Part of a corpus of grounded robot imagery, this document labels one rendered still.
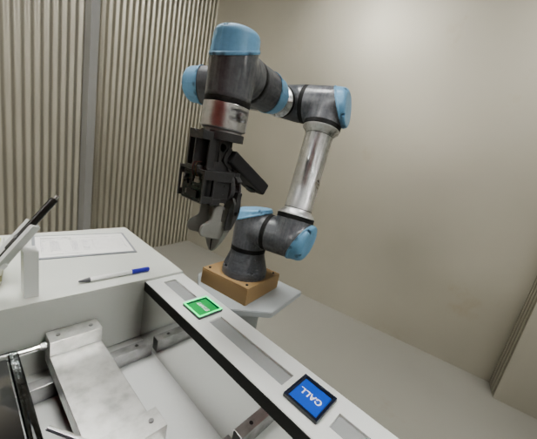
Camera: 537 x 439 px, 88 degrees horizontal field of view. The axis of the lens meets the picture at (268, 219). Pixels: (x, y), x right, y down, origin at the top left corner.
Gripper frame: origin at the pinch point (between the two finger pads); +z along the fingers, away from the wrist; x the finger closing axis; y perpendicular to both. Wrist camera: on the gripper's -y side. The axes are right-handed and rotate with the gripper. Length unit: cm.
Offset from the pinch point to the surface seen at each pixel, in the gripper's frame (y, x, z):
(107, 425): 19.8, 6.9, 22.0
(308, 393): 0.3, 25.4, 13.5
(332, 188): -195, -81, 0
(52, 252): 17.5, -35.2, 13.2
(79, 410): 21.9, 2.4, 22.0
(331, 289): -199, -59, 92
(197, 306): 1.4, -0.8, 13.5
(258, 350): -0.8, 14.6, 14.3
